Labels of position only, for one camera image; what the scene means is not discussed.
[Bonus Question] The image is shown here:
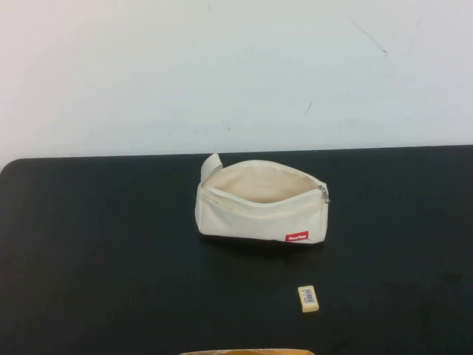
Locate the pale yellow eraser with barcode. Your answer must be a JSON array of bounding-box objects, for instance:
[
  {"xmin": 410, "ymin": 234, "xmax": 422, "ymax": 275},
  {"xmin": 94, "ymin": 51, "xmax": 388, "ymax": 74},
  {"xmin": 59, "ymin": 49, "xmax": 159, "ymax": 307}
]
[{"xmin": 297, "ymin": 285, "xmax": 320, "ymax": 314}]

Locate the cream fabric pencil case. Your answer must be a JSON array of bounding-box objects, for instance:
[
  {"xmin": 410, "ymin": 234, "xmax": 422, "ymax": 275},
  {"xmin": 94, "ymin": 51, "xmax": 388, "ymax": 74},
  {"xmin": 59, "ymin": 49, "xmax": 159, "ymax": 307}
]
[{"xmin": 194, "ymin": 152, "xmax": 333, "ymax": 243}]

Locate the amber curved object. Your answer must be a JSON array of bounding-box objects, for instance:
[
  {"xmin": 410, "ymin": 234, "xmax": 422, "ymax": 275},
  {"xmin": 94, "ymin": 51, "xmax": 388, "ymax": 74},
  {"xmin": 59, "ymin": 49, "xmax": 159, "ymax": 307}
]
[{"xmin": 179, "ymin": 347, "xmax": 313, "ymax": 355}]

